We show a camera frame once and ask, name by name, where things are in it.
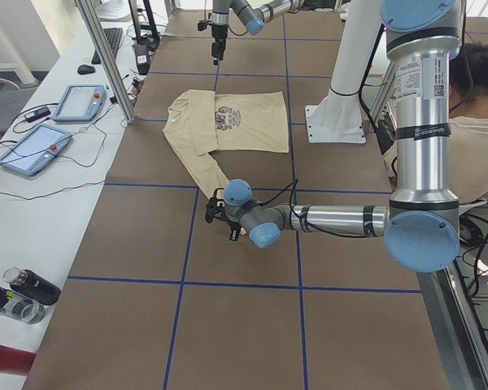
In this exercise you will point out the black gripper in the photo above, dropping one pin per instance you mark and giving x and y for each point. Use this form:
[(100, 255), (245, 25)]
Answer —
[(217, 33), (228, 224)]

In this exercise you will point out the beige long-sleeve printed shirt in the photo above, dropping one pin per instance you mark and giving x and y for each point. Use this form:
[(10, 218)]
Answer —
[(201, 122)]

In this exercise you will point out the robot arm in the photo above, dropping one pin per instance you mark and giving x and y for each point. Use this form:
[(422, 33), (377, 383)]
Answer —
[(420, 225), (252, 18)]

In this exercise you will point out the black keyboard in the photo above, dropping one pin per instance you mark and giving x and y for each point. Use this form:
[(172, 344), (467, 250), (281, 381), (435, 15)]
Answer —
[(114, 38)]

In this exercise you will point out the black computer mouse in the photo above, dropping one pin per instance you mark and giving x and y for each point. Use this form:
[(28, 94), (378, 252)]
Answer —
[(85, 69)]

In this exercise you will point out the far blue teach pendant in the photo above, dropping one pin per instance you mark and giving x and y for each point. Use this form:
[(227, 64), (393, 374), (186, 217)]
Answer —
[(80, 103)]

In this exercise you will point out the blue teach pendant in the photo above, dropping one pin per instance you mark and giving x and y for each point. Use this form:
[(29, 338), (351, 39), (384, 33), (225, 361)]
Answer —
[(80, 103), (34, 151)]

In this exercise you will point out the near blue teach pendant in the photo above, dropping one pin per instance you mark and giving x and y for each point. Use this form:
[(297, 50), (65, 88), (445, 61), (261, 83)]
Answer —
[(34, 151)]

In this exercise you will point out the black water bottle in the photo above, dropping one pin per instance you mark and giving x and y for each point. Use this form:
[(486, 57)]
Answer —
[(30, 284)]

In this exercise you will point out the clear dark water bottle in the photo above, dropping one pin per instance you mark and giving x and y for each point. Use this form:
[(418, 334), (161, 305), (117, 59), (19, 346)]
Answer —
[(20, 308)]

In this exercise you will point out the red bottle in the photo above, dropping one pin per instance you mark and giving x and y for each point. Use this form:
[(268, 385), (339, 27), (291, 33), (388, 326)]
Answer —
[(15, 361)]

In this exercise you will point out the seated person in beige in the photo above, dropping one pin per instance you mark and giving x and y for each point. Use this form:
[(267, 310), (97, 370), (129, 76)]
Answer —
[(468, 143)]

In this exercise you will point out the aluminium frame post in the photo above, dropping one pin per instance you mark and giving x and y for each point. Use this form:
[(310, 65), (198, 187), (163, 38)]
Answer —
[(94, 27)]

